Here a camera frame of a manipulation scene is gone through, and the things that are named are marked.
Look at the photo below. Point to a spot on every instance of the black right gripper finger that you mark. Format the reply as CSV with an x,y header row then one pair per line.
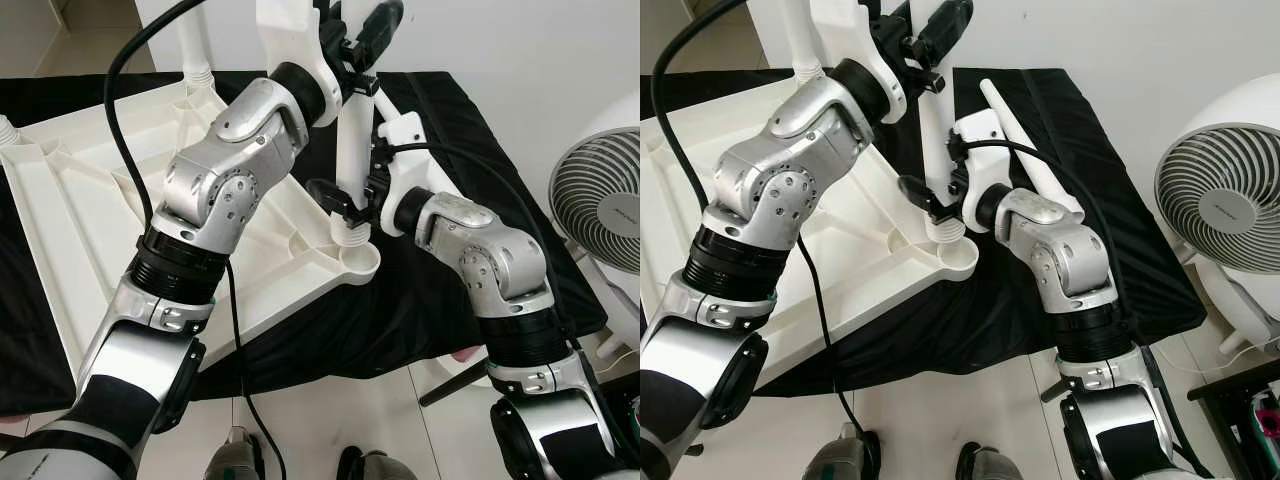
x,y
921,196
335,198

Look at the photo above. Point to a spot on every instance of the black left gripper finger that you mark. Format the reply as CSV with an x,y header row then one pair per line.
x,y
380,30
948,30

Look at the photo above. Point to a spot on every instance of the white plastic table top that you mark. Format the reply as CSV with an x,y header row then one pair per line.
x,y
70,220
880,260

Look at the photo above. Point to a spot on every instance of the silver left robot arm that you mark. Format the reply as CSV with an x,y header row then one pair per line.
x,y
800,160
230,160

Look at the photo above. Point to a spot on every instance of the black table cloth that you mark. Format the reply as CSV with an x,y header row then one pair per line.
x,y
990,330
420,310

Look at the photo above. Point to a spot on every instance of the black metal table leg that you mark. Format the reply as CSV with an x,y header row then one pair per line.
x,y
450,383

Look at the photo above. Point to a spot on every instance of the white round fan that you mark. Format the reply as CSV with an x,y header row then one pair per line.
x,y
1220,205
600,205

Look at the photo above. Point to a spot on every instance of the white grey floor appliance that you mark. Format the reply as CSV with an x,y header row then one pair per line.
x,y
1250,310
620,310

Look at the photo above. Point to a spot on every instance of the grey left robot leg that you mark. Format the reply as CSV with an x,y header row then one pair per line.
x,y
238,458
840,455

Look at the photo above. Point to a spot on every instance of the grey robot leg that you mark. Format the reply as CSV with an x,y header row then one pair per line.
x,y
375,468
840,455
238,458
990,465

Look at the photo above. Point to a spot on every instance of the grey right robot leg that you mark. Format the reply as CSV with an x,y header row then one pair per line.
x,y
375,468
990,465

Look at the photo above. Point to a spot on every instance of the black low shelf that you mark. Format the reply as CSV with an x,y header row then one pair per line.
x,y
1230,420

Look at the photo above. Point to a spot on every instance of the grey pink hair dryer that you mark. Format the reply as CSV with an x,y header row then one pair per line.
x,y
1268,422

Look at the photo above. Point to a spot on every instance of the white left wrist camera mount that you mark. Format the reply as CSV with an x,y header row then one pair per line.
x,y
870,30
290,30

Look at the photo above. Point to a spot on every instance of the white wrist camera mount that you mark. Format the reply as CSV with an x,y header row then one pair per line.
x,y
290,30
870,30
400,135
978,135

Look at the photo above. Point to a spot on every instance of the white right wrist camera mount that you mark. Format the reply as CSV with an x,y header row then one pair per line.
x,y
400,135
978,135

